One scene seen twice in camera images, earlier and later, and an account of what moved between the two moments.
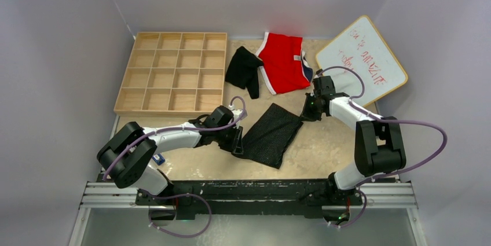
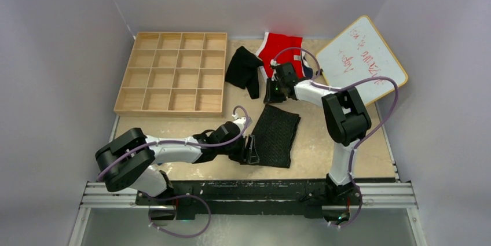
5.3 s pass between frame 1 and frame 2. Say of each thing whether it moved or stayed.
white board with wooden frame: stayed
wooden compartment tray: stayed
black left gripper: moved
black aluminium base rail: stayed
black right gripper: moved
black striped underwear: stayed
